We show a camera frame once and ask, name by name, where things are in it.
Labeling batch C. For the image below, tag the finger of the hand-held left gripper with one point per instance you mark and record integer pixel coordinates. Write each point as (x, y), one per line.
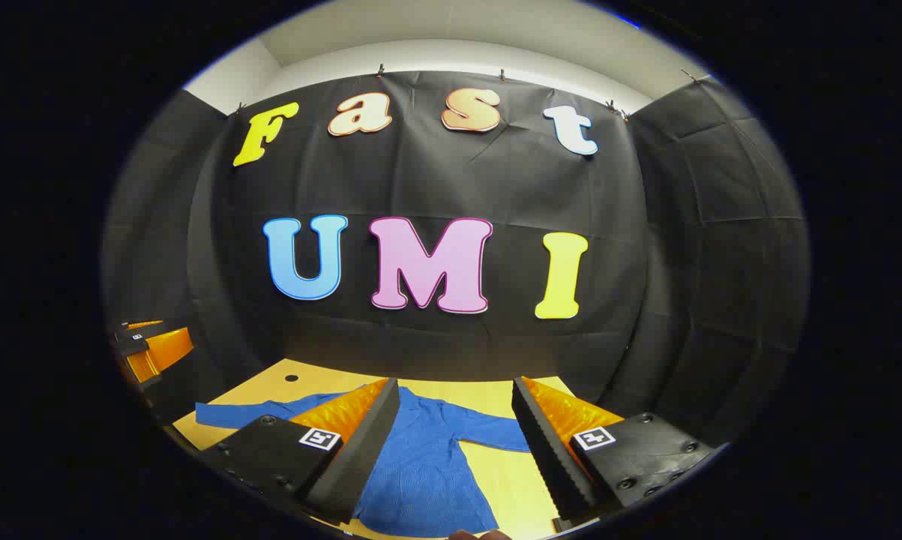
(145, 325)
(166, 349)

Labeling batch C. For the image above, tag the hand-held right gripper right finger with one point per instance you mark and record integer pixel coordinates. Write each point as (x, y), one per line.
(548, 457)

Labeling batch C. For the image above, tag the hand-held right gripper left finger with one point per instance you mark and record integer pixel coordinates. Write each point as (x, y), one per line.
(368, 450)

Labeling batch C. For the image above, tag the blue button shirt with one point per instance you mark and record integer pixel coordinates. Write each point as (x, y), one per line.
(421, 465)

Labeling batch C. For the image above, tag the row of backdrop clips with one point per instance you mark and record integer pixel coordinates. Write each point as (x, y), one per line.
(380, 71)

